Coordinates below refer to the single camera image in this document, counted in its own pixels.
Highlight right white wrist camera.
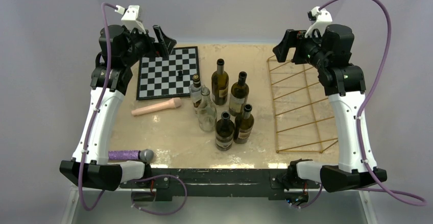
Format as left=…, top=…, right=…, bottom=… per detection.
left=304, top=7, right=333, bottom=38

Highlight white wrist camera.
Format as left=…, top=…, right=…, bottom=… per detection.
left=304, top=7, right=333, bottom=38
left=115, top=5, right=147, bottom=34

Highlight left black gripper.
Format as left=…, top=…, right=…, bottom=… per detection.
left=121, top=24, right=175, bottom=67

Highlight dark wine bottle white label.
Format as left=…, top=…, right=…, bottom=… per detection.
left=215, top=111, right=235, bottom=151

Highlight dark wine bottle gold label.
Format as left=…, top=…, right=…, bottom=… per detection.
left=233, top=103, right=254, bottom=144

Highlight tall green wine bottle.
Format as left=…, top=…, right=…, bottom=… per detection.
left=211, top=59, right=229, bottom=106

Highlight gold wire wine rack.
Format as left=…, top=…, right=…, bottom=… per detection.
left=266, top=56, right=338, bottom=154

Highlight black white chessboard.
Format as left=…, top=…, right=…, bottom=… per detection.
left=136, top=46, right=200, bottom=101

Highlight purple glitter microphone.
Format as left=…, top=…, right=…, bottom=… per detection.
left=108, top=149, right=154, bottom=163

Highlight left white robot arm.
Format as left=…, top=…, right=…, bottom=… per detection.
left=59, top=25, right=177, bottom=191

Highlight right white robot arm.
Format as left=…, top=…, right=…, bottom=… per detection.
left=273, top=24, right=388, bottom=192

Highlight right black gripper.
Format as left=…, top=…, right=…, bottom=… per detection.
left=273, top=28, right=330, bottom=70

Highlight black mounting base bar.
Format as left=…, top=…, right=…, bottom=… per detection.
left=120, top=168, right=319, bottom=201

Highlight clear glass bottle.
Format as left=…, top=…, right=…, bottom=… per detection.
left=197, top=87, right=217, bottom=132

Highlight clear square liquor bottle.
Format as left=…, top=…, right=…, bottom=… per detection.
left=189, top=74, right=202, bottom=114

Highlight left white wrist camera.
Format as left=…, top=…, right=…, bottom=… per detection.
left=115, top=5, right=147, bottom=34

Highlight dark wine bottle cream label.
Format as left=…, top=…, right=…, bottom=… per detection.
left=229, top=71, right=249, bottom=117

